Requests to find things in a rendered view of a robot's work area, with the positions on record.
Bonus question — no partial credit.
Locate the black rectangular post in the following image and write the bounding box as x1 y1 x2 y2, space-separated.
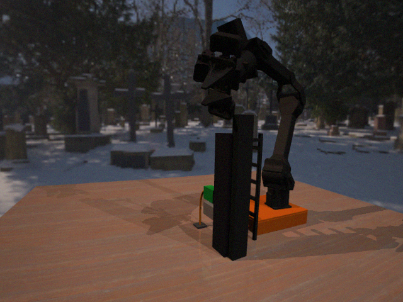
212 114 254 261

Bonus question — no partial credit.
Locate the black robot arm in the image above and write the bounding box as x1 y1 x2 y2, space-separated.
193 18 306 210

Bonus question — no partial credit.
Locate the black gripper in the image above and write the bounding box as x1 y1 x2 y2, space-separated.
201 31 249 120

